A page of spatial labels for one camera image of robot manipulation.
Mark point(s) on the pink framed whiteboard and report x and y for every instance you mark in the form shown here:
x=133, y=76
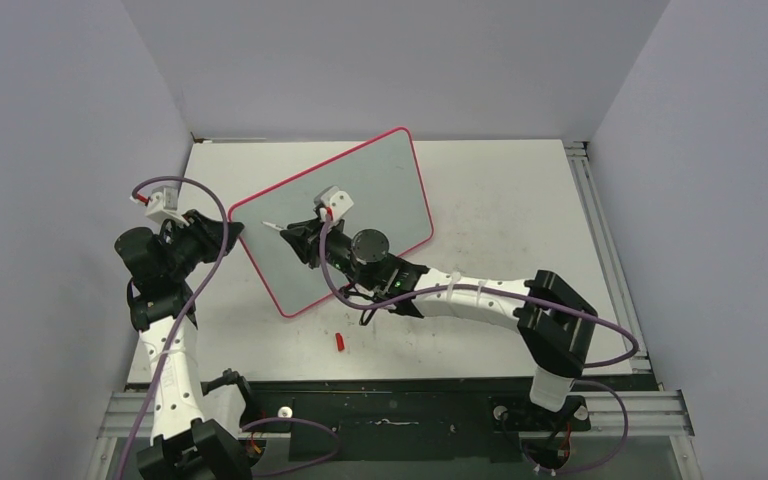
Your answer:
x=381, y=176

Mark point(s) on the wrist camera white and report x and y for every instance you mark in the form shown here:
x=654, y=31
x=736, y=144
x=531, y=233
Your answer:
x=332, y=204
x=160, y=205

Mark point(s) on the aluminium side rail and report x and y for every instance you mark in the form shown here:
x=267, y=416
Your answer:
x=577, y=155

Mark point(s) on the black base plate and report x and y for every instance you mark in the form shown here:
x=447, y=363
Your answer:
x=400, y=420

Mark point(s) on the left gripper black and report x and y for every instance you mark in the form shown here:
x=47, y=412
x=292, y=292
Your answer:
x=200, y=228

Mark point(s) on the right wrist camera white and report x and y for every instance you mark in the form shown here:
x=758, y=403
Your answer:
x=332, y=204

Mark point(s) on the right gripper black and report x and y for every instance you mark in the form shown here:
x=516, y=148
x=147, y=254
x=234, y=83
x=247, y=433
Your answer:
x=305, y=239

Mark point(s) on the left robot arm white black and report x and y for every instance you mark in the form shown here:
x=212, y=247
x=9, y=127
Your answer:
x=184, y=442

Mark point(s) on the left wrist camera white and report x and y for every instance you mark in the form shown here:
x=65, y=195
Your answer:
x=160, y=205

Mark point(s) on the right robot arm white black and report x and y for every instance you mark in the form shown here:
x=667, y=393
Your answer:
x=550, y=316

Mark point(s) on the white marker pen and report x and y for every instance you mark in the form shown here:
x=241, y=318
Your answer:
x=273, y=226

